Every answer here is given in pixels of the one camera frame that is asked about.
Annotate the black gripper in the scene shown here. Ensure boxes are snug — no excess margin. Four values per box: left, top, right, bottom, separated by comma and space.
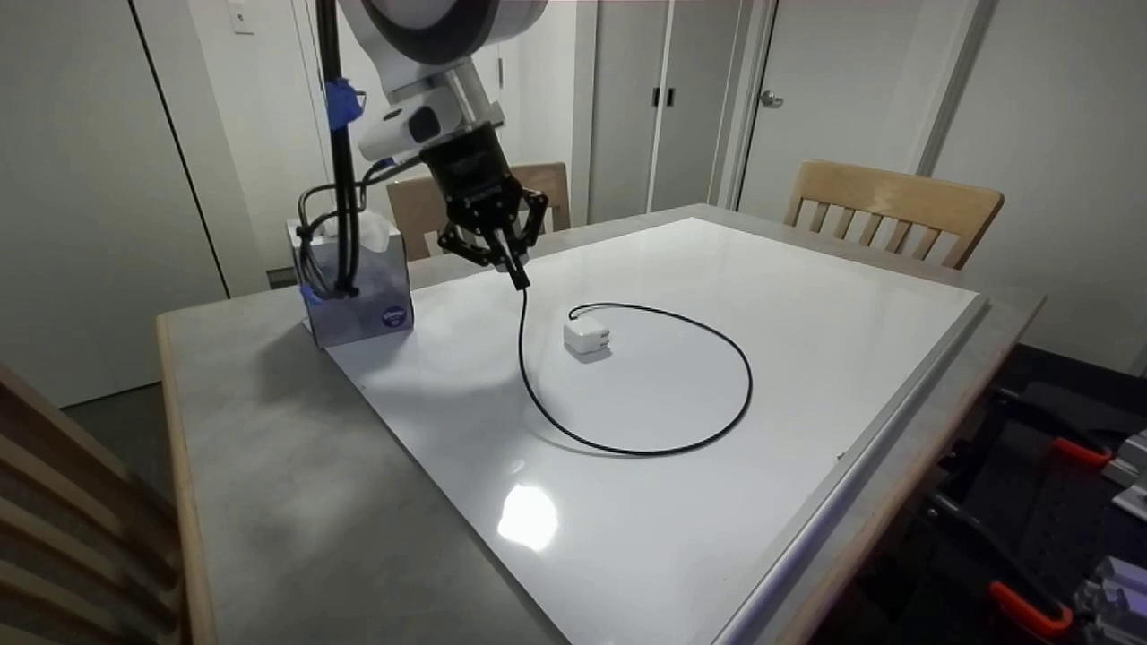
423, 125, 548, 291

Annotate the wooden chair by door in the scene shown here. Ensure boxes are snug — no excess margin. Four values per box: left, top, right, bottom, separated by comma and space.
784, 161, 1003, 270

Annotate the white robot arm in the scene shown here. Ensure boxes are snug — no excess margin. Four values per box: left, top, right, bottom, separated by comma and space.
339, 0, 548, 291

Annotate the wooden chair foreground left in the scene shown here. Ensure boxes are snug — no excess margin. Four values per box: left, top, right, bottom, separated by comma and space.
0, 369, 189, 645

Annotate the wooden chair near tissue box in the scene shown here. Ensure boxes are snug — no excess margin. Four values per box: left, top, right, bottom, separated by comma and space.
389, 161, 569, 260

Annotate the white charger adapter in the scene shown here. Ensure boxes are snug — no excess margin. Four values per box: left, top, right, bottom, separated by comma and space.
562, 316, 609, 357

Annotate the white wall switch plate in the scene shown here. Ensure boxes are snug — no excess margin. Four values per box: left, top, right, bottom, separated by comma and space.
230, 0, 254, 37

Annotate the black charging cable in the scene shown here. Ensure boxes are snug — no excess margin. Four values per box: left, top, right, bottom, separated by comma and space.
514, 284, 760, 462

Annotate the white board mat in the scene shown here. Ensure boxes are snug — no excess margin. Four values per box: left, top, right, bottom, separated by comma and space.
334, 217, 985, 645

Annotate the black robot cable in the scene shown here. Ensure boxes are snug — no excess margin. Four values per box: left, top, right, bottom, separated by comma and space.
296, 0, 423, 302

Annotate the blue tissue box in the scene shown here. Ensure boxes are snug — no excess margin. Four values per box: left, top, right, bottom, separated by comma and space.
286, 209, 416, 347

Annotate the orange handled clamp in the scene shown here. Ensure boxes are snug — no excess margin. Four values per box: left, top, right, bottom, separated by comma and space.
985, 580, 1076, 645

